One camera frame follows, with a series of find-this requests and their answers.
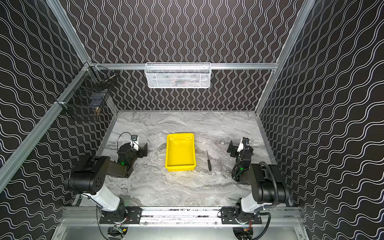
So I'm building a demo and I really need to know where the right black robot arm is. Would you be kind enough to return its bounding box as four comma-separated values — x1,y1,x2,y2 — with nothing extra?
227,137,290,214

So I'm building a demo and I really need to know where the aluminium front rail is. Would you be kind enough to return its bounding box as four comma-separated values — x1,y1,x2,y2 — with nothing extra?
61,205,301,227

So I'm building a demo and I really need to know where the white wire mesh basket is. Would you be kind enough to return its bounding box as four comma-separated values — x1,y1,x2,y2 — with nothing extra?
145,67,212,89

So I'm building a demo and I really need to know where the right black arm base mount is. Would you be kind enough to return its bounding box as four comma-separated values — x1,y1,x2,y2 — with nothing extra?
218,207,262,225

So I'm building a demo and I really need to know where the black screwdriver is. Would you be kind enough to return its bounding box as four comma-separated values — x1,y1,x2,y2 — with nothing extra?
206,151,212,172

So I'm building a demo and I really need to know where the black wire mesh basket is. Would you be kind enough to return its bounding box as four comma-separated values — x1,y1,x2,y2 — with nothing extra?
62,66,117,122

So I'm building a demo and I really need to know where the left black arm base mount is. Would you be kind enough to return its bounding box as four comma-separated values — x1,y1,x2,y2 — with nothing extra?
99,207,143,225

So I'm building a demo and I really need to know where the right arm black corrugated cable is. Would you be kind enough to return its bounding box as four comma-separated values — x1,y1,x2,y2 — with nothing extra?
259,161,281,208

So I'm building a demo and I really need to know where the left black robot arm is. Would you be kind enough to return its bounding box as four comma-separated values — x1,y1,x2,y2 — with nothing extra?
65,135,148,223

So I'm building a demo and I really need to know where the aluminium back frame bar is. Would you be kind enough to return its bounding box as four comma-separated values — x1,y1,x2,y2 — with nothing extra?
91,63,278,71

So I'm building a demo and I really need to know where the yellow plastic bin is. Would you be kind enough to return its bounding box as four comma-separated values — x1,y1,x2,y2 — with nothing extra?
165,133,197,172

